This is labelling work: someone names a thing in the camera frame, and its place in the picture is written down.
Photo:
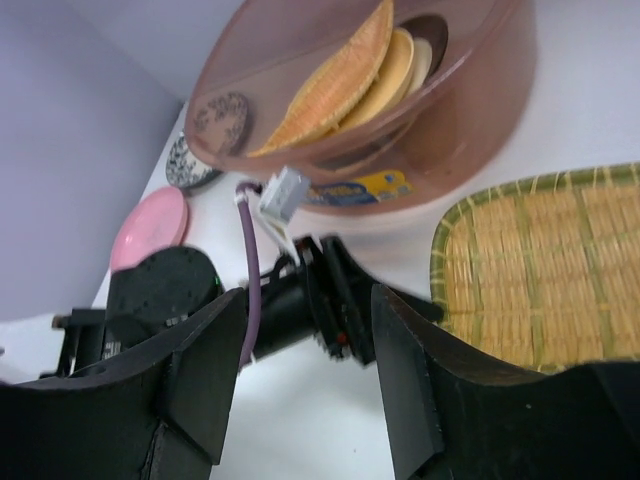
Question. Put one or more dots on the translucent pink plastic bin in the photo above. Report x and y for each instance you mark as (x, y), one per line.
(431, 142)

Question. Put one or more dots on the dark rimmed cream plate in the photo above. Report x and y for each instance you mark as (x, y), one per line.
(430, 37)

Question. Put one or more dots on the boat shaped woven plate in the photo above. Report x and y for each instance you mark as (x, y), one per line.
(336, 86)

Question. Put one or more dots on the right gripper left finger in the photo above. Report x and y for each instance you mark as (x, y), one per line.
(159, 410)

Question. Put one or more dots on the blue floral ceramic plate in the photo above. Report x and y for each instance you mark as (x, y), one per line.
(227, 118)

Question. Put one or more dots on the pink plastic plate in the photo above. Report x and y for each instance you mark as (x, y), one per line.
(157, 222)

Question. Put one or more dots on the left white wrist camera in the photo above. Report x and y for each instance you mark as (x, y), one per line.
(277, 205)

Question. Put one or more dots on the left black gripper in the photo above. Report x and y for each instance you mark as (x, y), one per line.
(328, 296)

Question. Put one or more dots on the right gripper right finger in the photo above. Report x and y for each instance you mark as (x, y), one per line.
(454, 412)

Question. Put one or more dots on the round orange plastic plate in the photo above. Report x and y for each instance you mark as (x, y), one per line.
(390, 84)

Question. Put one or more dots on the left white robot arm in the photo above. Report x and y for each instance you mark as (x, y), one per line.
(163, 290)

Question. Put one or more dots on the rectangular green bamboo tray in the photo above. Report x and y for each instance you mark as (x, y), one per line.
(543, 272)

